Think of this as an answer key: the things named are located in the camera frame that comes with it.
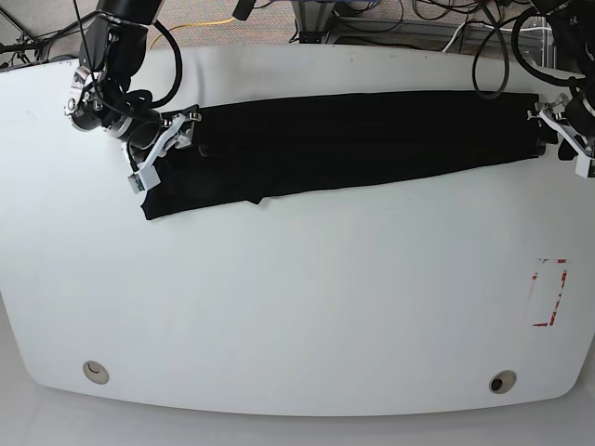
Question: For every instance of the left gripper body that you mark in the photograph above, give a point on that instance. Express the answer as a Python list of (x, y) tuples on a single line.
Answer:
[(573, 119)]

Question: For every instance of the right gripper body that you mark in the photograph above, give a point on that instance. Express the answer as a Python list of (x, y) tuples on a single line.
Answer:
[(139, 138)]

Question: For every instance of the black T-shirt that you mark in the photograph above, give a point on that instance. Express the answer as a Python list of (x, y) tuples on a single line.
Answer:
[(249, 151)]

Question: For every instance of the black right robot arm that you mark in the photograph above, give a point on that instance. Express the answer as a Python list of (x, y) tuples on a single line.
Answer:
[(112, 51)]

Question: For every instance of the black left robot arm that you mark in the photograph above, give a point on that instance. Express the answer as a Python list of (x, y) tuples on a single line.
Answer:
[(572, 25)]

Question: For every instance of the red tape rectangle marking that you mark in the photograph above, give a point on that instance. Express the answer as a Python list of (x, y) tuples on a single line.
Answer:
[(546, 291)]

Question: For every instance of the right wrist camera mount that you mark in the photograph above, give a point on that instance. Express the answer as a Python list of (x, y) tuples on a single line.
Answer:
[(144, 176)]

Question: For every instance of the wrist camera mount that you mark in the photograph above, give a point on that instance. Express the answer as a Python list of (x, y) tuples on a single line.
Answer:
[(144, 176), (584, 166)]

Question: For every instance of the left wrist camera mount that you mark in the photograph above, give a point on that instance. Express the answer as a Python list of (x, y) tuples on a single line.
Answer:
[(584, 166)]

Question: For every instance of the aluminium frame stand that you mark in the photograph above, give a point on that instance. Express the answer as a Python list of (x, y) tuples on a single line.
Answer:
[(311, 18)]

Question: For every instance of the left table cable grommet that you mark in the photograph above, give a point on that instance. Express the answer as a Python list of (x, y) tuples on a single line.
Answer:
[(96, 373)]

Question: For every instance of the table cable grommet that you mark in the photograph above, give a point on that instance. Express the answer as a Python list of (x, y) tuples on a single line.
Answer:
[(503, 382), (96, 373)]

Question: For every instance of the right table cable grommet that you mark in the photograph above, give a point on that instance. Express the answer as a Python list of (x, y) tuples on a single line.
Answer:
[(503, 382)]

